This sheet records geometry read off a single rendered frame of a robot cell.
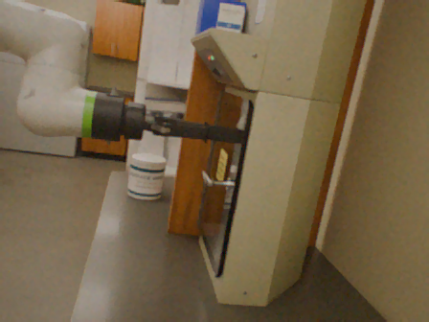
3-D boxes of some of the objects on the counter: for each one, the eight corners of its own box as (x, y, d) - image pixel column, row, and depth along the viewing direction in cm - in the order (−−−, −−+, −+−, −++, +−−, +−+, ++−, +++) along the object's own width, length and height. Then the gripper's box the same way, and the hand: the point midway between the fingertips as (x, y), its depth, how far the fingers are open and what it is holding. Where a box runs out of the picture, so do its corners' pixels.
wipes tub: (160, 191, 162) (165, 155, 159) (162, 202, 150) (168, 163, 146) (127, 188, 159) (131, 150, 156) (125, 198, 147) (131, 158, 144)
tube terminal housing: (277, 248, 125) (336, -16, 109) (323, 310, 94) (416, -49, 78) (198, 241, 120) (246, -36, 104) (218, 304, 89) (292, -80, 73)
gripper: (125, 104, 74) (249, 124, 79) (127, 98, 86) (234, 115, 91) (121, 144, 75) (242, 160, 80) (124, 132, 88) (228, 147, 93)
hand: (222, 134), depth 85 cm, fingers closed
